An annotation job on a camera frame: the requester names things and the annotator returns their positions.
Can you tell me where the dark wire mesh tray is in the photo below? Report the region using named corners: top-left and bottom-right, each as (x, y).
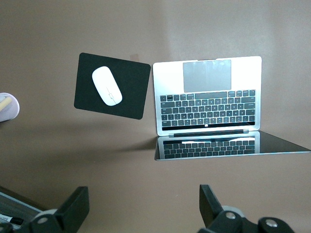
top-left (0, 185), bottom-right (53, 233)

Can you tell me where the silver laptop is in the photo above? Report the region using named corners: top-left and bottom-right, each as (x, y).
top-left (152, 55), bottom-right (311, 161)

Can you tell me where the black mouse pad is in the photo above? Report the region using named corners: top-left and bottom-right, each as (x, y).
top-left (73, 52), bottom-right (152, 120)

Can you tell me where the tan wooden pencil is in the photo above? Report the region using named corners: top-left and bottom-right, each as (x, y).
top-left (0, 97), bottom-right (13, 112)

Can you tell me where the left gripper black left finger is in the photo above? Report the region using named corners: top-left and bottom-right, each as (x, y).
top-left (23, 186), bottom-right (89, 233)

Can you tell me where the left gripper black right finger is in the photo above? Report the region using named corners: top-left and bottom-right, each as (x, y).
top-left (198, 184), bottom-right (294, 233)

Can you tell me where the white computer mouse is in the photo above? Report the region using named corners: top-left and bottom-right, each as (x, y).
top-left (91, 66), bottom-right (123, 107)

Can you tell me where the white marker black cap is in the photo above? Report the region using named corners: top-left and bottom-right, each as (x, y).
top-left (0, 214), bottom-right (24, 226)

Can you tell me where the pink translucent pen cup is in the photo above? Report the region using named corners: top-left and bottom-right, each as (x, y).
top-left (0, 92), bottom-right (20, 123)

